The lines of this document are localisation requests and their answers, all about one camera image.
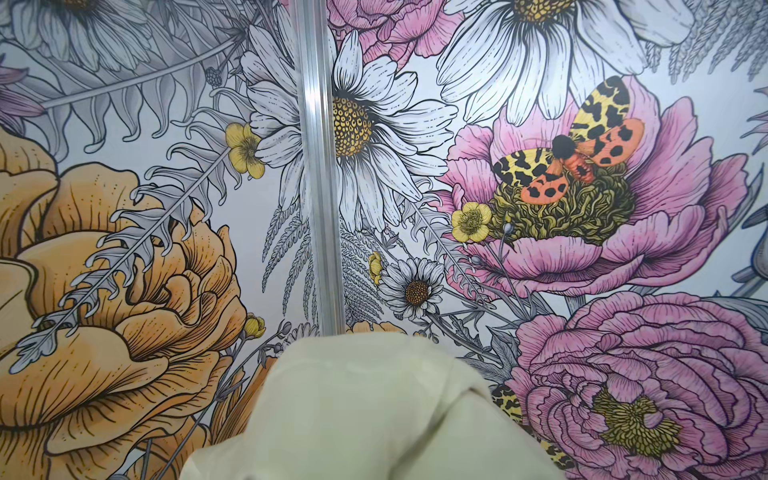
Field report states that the aluminium corner post left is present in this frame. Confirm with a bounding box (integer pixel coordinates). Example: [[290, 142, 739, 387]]
[[291, 1, 346, 336]]

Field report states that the cream beige cloth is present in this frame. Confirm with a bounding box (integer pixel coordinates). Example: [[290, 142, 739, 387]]
[[182, 333, 562, 479]]

